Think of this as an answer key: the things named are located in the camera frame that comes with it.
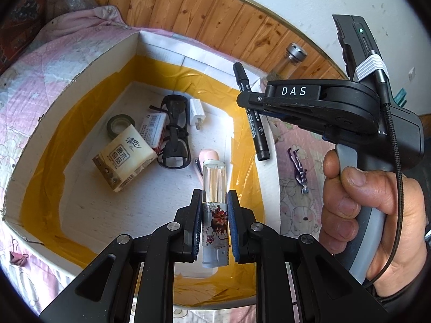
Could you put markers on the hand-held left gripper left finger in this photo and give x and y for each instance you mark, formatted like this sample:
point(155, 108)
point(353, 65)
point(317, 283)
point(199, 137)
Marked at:
point(197, 222)

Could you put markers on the person's right forearm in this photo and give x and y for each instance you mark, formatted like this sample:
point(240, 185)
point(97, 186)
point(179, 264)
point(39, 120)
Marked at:
point(404, 292)

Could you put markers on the white charger plug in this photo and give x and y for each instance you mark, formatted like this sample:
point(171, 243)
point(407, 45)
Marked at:
point(197, 111)

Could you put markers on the white wall socket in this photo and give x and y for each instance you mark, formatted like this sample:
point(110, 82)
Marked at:
point(411, 74)

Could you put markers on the glass bottle with metal cap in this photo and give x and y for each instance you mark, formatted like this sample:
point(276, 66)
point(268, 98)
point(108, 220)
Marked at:
point(294, 53)

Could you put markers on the pink printed quilt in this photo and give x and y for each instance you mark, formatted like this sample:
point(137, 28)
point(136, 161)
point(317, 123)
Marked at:
point(43, 74)

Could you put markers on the black marker pen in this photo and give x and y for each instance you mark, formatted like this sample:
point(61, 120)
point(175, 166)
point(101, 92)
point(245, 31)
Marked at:
point(259, 134)

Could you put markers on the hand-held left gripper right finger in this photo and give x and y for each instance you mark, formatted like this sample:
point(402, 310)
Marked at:
point(232, 225)

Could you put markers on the white cardboard box yellow tape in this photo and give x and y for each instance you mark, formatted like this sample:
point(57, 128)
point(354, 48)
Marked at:
point(101, 215)

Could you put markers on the beige tissue pack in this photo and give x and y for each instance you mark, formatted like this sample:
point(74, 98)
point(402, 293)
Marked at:
point(124, 158)

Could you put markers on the pink binder clip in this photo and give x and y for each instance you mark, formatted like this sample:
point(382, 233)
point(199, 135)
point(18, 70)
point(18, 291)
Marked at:
point(18, 257)

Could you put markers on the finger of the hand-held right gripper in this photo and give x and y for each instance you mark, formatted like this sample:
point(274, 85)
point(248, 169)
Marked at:
point(252, 99)
point(279, 116)

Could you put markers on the red white staples box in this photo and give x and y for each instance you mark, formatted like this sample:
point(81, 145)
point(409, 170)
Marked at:
point(151, 129)

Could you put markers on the olive tape roll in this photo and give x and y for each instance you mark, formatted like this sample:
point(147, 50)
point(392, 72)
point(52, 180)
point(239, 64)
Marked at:
point(111, 131)

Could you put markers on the person's right hand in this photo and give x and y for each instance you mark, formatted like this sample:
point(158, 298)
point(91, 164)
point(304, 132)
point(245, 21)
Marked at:
point(400, 215)

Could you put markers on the black glasses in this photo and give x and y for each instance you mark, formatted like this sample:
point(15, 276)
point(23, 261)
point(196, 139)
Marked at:
point(173, 138)

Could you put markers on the teal foam boards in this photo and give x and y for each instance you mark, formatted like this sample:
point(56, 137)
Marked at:
point(400, 96)

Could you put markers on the bubble wrap sheet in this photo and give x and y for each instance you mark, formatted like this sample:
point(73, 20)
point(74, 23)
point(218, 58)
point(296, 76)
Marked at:
point(72, 1)

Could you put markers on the clear printed perfume bottle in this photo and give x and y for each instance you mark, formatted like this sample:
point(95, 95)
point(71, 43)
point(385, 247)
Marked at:
point(215, 222)

